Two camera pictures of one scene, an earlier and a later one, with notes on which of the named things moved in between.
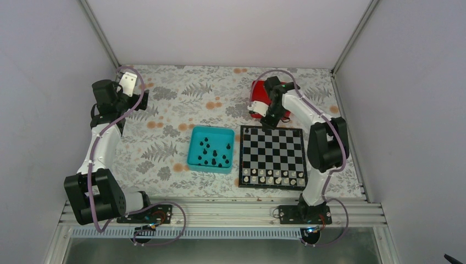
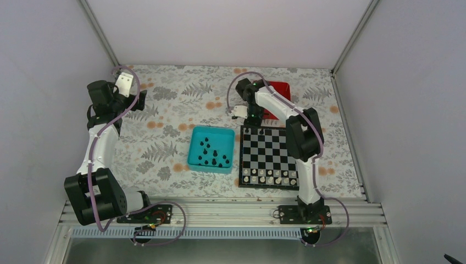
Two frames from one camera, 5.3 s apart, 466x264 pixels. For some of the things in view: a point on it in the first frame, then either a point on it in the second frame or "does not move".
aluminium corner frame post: (100, 32) does not move
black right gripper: (267, 124) -> (254, 124)
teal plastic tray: (211, 149) does not move
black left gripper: (143, 105) does not move
